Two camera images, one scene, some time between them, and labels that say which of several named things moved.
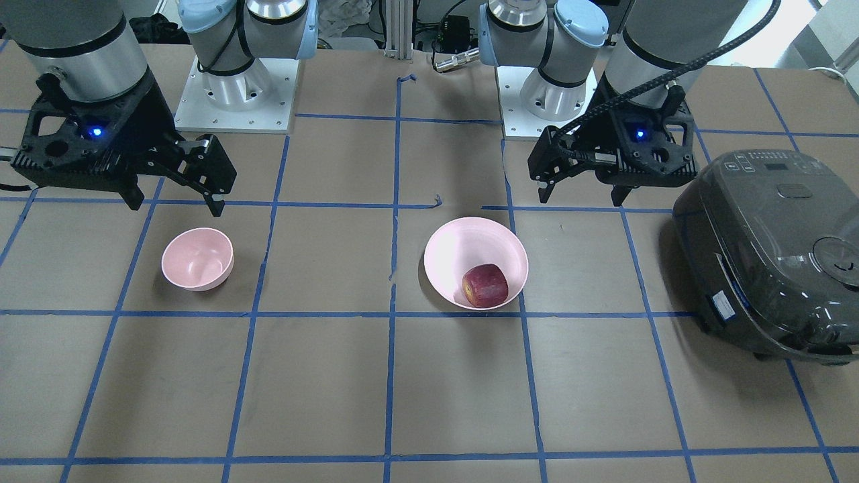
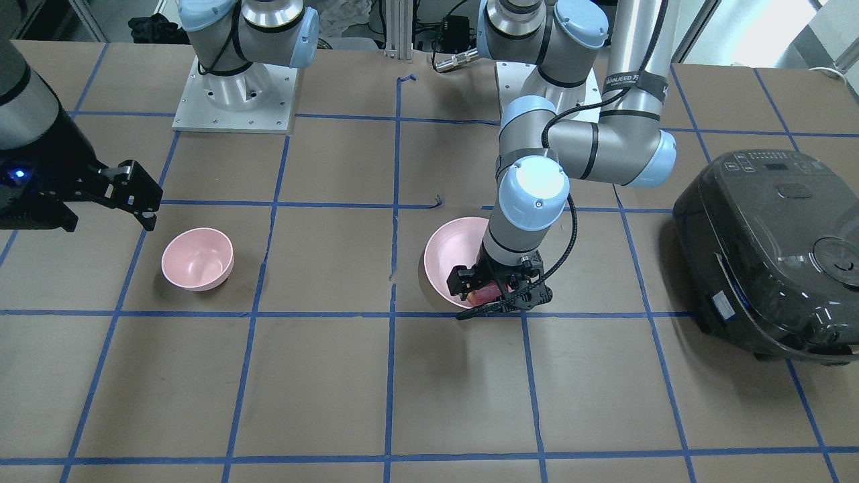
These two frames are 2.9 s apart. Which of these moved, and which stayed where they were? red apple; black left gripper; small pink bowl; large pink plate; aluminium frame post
Moved: black left gripper
Stayed: red apple; large pink plate; aluminium frame post; small pink bowl
